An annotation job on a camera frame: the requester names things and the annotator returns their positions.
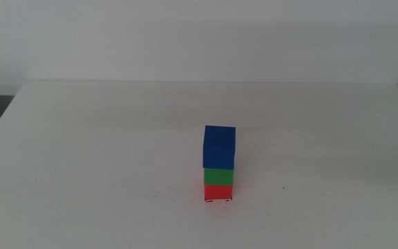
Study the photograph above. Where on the blue cube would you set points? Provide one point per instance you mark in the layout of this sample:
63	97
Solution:
219	147

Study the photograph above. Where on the green cube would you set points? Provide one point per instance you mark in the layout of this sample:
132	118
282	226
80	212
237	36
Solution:
218	177

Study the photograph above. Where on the red cube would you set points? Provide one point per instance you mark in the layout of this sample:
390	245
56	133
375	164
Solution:
218	193

